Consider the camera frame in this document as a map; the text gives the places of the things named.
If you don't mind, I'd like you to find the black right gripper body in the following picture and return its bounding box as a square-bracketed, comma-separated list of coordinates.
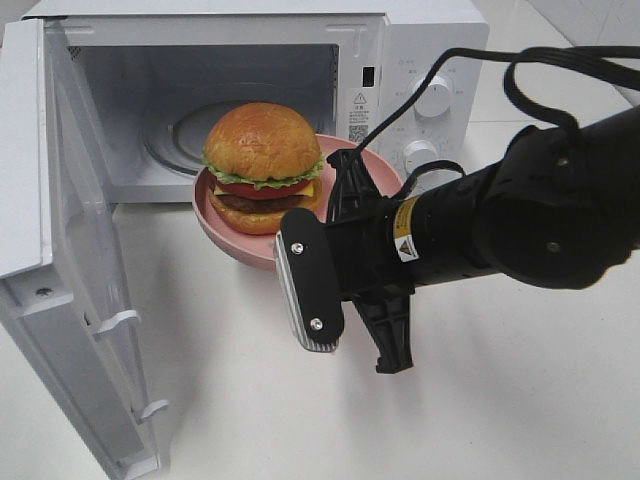
[324, 197, 418, 303]

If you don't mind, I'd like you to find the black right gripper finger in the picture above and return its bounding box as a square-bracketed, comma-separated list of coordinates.
[325, 148, 385, 225]
[351, 295, 413, 374]

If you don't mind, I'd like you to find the white timer knob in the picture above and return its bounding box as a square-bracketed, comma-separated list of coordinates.
[403, 140, 439, 174]

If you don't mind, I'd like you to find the burger with lettuce and tomato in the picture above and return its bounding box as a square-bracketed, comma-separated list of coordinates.
[203, 102, 325, 235]

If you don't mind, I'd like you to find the white microwave door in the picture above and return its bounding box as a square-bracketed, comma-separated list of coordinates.
[1, 18, 168, 479]

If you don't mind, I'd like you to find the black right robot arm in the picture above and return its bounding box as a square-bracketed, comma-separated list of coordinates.
[321, 108, 639, 374]

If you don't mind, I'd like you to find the white warning label sticker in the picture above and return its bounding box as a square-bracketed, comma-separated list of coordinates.
[347, 88, 374, 143]

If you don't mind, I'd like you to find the upper white power knob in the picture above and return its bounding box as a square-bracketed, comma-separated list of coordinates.
[413, 75, 452, 119]

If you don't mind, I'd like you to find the white microwave oven body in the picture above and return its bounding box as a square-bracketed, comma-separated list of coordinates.
[19, 1, 489, 203]

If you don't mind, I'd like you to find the glass microwave turntable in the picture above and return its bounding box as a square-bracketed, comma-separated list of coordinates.
[142, 101, 239, 176]

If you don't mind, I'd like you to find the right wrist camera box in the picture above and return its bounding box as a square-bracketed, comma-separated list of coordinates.
[274, 208, 344, 353]

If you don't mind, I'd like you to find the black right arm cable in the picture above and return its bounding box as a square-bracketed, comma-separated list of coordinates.
[349, 45, 640, 201]

